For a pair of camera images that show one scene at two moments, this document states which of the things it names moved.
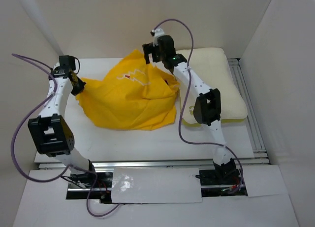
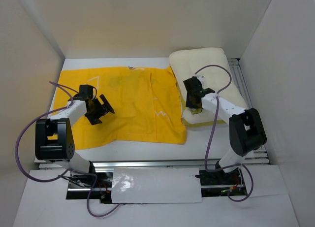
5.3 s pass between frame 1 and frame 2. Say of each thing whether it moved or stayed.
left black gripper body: moved
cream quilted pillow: stayed
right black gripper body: moved
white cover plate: stayed
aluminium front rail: stayed
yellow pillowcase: moved
